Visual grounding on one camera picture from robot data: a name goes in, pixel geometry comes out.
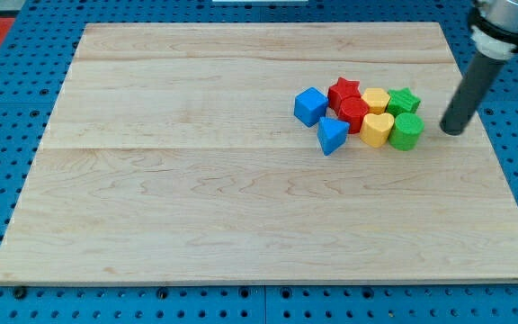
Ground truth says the yellow hexagon block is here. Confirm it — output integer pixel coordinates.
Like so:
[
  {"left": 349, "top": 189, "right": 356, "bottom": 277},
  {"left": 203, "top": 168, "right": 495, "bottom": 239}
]
[{"left": 362, "top": 88, "right": 390, "bottom": 114}]

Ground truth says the blue triangle block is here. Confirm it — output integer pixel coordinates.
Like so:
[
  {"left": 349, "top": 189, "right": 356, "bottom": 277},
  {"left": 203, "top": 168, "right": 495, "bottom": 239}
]
[{"left": 317, "top": 117, "right": 350, "bottom": 156}]

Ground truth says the red cylinder block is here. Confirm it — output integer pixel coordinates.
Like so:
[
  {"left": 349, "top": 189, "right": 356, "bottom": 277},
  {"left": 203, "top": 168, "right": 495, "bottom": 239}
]
[{"left": 338, "top": 96, "right": 369, "bottom": 134}]

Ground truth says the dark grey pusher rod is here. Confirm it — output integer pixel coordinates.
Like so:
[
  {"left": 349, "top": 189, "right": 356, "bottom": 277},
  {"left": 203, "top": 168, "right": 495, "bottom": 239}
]
[{"left": 440, "top": 51, "right": 506, "bottom": 136}]

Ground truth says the green star block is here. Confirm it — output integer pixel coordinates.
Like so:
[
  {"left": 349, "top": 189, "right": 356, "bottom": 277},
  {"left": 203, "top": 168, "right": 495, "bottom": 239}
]
[{"left": 386, "top": 87, "right": 421, "bottom": 117}]

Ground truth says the blue cube block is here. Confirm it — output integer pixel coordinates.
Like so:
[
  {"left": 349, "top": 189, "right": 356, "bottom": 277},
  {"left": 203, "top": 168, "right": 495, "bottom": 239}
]
[{"left": 293, "top": 87, "right": 328, "bottom": 127}]

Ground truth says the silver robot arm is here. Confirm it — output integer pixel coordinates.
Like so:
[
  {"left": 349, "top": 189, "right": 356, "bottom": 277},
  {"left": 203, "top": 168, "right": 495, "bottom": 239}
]
[{"left": 468, "top": 0, "right": 518, "bottom": 60}]

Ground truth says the light wooden board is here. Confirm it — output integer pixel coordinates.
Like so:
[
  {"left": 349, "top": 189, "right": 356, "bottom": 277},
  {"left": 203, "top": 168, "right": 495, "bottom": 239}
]
[{"left": 0, "top": 22, "right": 518, "bottom": 286}]

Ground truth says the red star block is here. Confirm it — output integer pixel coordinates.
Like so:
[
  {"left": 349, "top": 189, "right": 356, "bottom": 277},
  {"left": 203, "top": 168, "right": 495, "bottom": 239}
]
[{"left": 327, "top": 77, "right": 362, "bottom": 115}]

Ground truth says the green cylinder block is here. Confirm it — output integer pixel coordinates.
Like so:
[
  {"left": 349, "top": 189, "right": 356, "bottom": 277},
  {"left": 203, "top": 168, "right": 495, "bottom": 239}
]
[{"left": 388, "top": 112, "right": 424, "bottom": 151}]

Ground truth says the yellow heart block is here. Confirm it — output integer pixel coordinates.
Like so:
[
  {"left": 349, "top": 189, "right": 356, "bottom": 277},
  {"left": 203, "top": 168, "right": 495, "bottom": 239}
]
[{"left": 360, "top": 112, "right": 395, "bottom": 148}]

